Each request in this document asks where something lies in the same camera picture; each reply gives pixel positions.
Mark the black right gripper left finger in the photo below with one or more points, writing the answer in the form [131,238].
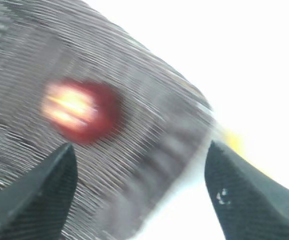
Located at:
[36,206]

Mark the red apple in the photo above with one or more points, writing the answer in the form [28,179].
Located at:
[82,111]

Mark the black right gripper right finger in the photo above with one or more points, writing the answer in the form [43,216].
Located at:
[248,204]

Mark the dark woven rectangular basket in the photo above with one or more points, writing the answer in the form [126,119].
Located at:
[165,121]

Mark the orange-yellow mango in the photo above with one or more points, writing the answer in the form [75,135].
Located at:
[234,141]

